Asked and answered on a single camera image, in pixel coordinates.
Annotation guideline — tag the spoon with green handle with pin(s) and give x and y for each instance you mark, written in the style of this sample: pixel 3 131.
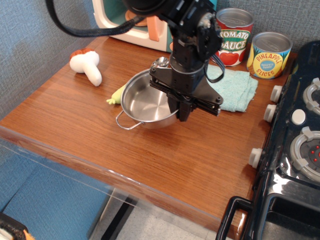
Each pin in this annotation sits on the spoon with green handle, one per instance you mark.
pixel 116 96

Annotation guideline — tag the white stove knob upper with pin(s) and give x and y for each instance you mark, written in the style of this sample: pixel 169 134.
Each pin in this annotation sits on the white stove knob upper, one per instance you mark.
pixel 275 94

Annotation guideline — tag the light blue folded cloth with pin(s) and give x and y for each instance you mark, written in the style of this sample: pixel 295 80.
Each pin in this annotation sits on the light blue folded cloth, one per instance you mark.
pixel 237 88

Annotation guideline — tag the orange object at corner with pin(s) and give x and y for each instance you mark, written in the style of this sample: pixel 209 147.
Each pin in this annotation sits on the orange object at corner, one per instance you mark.
pixel 11 229

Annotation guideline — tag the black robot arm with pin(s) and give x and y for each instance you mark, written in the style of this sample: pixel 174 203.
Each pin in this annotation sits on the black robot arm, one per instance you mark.
pixel 189 57

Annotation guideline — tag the white stove knob lower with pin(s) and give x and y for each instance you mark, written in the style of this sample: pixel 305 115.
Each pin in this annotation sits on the white stove knob lower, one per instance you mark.
pixel 254 157

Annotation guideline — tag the small metal pot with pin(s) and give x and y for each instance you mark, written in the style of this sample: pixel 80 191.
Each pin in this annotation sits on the small metal pot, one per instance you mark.
pixel 145 105

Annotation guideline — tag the tomato sauce can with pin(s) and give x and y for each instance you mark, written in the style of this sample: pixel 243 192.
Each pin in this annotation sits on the tomato sauce can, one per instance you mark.
pixel 235 30

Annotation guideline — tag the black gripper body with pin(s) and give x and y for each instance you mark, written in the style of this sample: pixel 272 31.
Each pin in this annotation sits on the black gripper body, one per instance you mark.
pixel 189 85

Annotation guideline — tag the orange plate inside microwave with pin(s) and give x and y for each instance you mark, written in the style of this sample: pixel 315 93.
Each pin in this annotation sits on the orange plate inside microwave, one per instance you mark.
pixel 130 15

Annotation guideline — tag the white plush mushroom toy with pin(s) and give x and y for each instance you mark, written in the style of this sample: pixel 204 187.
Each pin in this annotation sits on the white plush mushroom toy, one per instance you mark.
pixel 86 61

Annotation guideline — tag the toy microwave teal and cream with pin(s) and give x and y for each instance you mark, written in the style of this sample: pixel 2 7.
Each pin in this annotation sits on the toy microwave teal and cream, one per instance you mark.
pixel 140 32

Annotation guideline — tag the black toy stove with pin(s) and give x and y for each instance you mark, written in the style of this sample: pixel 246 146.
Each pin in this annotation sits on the black toy stove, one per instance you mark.
pixel 286 199

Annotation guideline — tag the white stove knob middle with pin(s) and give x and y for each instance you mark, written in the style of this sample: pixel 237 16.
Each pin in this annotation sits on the white stove knob middle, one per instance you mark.
pixel 269 112

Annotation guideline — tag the white stove knob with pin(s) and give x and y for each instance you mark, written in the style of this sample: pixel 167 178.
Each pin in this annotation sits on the white stove knob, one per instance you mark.
pixel 275 94
pixel 254 157
pixel 269 112

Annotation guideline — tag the pineapple slices can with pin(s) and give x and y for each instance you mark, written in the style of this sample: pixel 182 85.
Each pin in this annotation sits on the pineapple slices can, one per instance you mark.
pixel 268 55

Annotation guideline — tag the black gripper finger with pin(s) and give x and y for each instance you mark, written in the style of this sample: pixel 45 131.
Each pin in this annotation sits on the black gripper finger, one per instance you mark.
pixel 184 110
pixel 174 105

